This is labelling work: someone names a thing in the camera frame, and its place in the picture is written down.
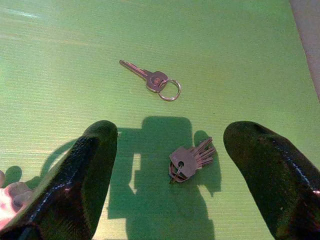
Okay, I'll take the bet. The pink white object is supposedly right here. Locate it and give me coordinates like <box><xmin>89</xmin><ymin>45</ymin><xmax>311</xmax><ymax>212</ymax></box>
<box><xmin>0</xmin><ymin>169</ymin><xmax>35</xmax><ymax>227</ymax></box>

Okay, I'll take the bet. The green ribbed table mat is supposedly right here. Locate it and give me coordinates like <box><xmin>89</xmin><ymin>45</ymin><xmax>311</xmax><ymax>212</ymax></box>
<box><xmin>0</xmin><ymin>0</ymin><xmax>320</xmax><ymax>240</ymax></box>

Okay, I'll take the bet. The silver key ring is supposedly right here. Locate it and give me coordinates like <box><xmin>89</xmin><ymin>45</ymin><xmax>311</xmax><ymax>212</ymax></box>
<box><xmin>158</xmin><ymin>79</ymin><xmax>182</xmax><ymax>102</ymax></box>

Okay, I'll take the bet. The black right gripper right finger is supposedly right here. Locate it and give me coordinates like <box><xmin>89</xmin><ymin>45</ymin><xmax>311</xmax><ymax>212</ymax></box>
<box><xmin>223</xmin><ymin>120</ymin><xmax>320</xmax><ymax>240</ymax></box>

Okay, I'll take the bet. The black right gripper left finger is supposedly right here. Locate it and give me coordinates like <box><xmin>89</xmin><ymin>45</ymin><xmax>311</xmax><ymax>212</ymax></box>
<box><xmin>0</xmin><ymin>120</ymin><xmax>119</xmax><ymax>240</ymax></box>

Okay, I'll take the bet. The bunch of silver keys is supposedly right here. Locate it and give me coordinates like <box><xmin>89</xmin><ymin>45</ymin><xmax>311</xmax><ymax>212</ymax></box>
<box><xmin>168</xmin><ymin>136</ymin><xmax>217</xmax><ymax>184</ymax></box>

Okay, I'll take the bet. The single silver key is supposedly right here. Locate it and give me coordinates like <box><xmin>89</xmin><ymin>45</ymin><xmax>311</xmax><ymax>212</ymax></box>
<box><xmin>118</xmin><ymin>59</ymin><xmax>168</xmax><ymax>93</ymax></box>

